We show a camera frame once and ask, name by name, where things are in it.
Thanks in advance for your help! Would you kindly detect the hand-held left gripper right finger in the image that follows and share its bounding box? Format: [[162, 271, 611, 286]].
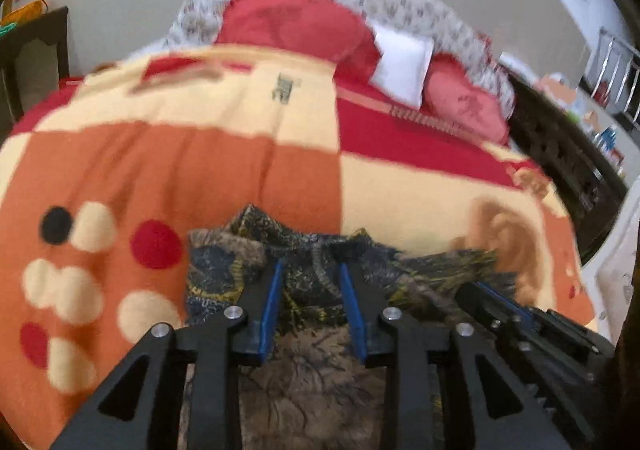
[[339, 259, 573, 450]]

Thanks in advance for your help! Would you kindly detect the metal stair railing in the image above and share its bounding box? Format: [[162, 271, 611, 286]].
[[582, 28, 640, 126]]

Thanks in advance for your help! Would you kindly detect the white square pillow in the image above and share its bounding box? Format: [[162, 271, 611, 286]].
[[370, 25, 436, 111]]

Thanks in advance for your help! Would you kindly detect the red heart-shaped pillow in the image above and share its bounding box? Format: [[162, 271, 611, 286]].
[[422, 53, 511, 146], [215, 0, 381, 81]]

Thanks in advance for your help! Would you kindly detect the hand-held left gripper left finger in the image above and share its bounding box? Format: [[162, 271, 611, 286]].
[[50, 260, 286, 450]]

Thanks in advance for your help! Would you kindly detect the dark carved wooden cabinet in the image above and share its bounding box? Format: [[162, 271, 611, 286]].
[[500, 75, 631, 261]]

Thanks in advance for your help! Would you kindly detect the orange red patchwork blanket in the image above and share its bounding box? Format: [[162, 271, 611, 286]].
[[0, 45, 598, 450]]

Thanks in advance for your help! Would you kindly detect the pile of assorted small things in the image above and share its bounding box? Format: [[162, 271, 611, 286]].
[[535, 73, 628, 176]]

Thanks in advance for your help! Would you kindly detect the dark floral patterned shirt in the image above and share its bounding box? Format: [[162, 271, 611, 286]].
[[180, 203, 521, 450]]

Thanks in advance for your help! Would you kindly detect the dark wooden side table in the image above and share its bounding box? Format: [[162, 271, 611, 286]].
[[0, 5, 71, 131]]

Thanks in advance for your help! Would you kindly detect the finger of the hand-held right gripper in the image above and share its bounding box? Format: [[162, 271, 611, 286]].
[[454, 286, 507, 332], [471, 281, 540, 327]]

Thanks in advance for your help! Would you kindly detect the white upholstered chair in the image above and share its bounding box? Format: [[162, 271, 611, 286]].
[[582, 190, 640, 346]]

